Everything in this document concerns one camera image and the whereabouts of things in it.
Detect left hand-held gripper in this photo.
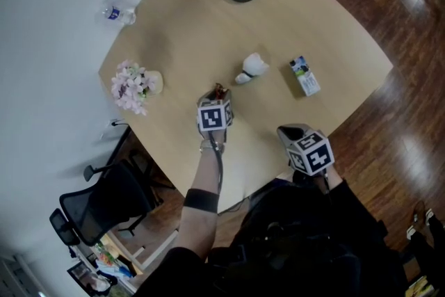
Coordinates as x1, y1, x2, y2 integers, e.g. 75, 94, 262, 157
196, 90, 238, 134

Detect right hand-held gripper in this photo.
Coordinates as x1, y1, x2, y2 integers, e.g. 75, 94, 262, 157
276, 123, 336, 179

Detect small red candy wrapper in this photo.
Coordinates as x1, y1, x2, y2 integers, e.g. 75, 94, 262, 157
212, 82, 231, 100

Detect white tissue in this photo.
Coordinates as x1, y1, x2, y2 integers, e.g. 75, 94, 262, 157
234, 51, 271, 85

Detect small milk carton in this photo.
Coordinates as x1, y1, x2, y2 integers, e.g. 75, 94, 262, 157
289, 55, 321, 97

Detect person's left forearm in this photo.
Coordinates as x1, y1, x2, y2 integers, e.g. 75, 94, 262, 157
177, 134, 227, 257

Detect person's right forearm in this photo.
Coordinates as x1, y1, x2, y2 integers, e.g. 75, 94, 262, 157
321, 165, 344, 193

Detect beige wooden table edge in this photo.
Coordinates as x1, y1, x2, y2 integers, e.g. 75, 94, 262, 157
98, 0, 394, 215

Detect pink flowers in white pot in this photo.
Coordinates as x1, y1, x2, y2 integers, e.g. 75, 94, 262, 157
110, 59, 164, 117

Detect person's black top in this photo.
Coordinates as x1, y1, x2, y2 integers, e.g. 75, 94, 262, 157
131, 177, 407, 297

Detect clear plastic water bottle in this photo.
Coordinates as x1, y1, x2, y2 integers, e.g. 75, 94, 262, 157
96, 0, 138, 26

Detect black office chair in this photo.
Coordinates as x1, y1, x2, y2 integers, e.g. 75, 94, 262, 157
49, 159, 177, 248

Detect small white-legged desk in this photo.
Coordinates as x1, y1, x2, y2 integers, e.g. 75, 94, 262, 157
93, 229, 180, 286

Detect black trouser legs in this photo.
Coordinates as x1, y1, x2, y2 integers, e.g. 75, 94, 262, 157
410, 215, 445, 289

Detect pile of colourful desk clutter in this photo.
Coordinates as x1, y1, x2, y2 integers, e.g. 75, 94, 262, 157
92, 241, 135, 281

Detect silver bracelet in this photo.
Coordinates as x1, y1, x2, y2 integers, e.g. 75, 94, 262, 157
200, 138, 225, 154

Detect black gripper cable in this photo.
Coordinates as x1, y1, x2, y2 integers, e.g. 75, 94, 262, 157
207, 137, 224, 216

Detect white wall socket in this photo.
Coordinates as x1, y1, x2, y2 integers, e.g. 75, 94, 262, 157
99, 118, 121, 141

